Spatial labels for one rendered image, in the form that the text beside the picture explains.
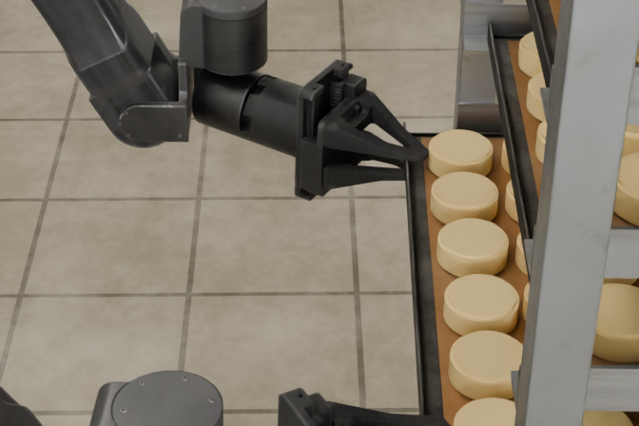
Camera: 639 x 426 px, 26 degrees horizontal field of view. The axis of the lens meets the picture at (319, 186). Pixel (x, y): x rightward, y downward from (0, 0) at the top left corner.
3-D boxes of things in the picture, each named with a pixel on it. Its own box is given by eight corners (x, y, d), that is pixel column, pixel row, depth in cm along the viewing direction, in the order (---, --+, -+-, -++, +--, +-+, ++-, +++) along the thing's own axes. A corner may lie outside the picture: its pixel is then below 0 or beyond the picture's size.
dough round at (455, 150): (490, 149, 111) (492, 128, 110) (493, 184, 107) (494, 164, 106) (427, 147, 111) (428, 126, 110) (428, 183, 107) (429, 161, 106)
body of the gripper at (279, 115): (318, 97, 106) (237, 70, 109) (313, 205, 112) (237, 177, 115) (359, 63, 111) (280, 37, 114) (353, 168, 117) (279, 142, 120)
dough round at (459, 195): (461, 238, 101) (462, 216, 100) (416, 206, 104) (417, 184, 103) (511, 214, 104) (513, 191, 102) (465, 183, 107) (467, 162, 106)
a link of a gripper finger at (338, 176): (409, 142, 103) (302, 105, 107) (402, 219, 108) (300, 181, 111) (450, 102, 108) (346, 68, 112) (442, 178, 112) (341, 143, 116)
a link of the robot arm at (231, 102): (221, 100, 121) (183, 131, 117) (219, 31, 116) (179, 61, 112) (287, 124, 118) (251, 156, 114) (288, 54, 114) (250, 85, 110)
